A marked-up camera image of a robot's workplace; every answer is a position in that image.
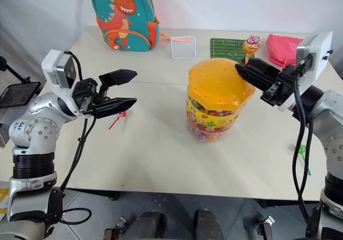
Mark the black screen panel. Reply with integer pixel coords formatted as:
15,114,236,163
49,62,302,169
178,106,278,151
0,81,42,108

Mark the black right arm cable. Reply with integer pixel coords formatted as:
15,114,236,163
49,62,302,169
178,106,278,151
291,60,316,224

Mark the grey metal plate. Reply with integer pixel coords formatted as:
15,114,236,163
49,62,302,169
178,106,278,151
0,107,13,148

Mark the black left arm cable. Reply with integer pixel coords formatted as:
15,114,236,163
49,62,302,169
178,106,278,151
45,51,97,226

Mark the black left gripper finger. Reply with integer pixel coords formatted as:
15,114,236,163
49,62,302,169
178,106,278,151
98,69,138,100
91,97,138,119

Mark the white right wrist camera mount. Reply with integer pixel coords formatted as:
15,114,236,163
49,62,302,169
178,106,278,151
277,31,334,112

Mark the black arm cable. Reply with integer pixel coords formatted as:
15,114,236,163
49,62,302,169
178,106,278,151
45,51,97,226
291,60,316,224

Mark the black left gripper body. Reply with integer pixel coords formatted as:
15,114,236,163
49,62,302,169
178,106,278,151
71,78,112,114

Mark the pink cloth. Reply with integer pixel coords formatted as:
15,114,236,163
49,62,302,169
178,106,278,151
265,33,305,67

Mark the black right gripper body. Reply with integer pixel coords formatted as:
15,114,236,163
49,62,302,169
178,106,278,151
260,64,298,107

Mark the dark rounded shape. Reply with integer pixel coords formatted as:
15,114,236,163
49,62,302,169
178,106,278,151
193,208,225,240
128,210,167,240

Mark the red lollipop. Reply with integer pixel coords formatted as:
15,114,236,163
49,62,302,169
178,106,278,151
108,111,128,130

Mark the dark table frame bar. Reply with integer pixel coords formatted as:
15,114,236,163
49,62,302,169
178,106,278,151
258,198,322,208

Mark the candy jar with orange lid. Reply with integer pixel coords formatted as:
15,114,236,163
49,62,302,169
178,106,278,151
185,58,256,144

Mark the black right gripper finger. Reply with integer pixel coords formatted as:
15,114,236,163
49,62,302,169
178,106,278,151
235,63,277,92
247,58,281,77

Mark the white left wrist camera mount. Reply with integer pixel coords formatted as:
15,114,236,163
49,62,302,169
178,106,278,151
41,49,90,117

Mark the green lollipop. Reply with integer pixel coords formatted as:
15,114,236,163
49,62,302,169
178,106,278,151
297,145,313,176

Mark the clear square plastic box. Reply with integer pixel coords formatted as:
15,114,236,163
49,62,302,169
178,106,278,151
170,35,197,61

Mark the orange pink lollipop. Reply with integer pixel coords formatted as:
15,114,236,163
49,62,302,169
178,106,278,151
242,35,262,65

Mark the green soccer field mat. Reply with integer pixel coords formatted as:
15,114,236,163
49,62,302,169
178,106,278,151
210,37,249,64

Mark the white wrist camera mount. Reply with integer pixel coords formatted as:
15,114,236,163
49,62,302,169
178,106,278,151
41,49,90,117
277,31,334,112

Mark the teal dinosaur backpack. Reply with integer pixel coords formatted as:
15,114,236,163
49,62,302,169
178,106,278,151
90,0,172,53

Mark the small metal bracket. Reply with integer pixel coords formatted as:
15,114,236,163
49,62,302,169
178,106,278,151
255,215,277,237
103,216,128,240

